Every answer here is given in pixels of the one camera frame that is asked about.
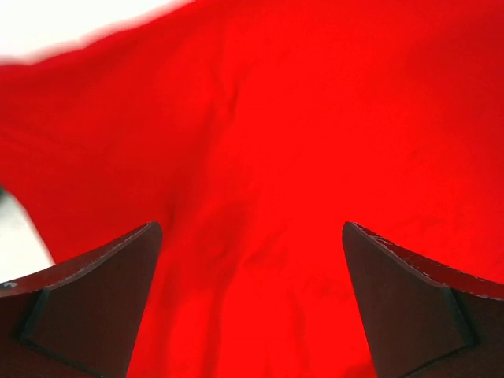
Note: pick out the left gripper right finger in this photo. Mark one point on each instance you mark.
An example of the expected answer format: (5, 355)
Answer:
(423, 318)

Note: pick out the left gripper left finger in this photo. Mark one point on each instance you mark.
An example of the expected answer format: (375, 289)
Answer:
(80, 318)

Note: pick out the red t shirt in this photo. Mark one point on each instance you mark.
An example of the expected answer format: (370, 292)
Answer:
(252, 131)

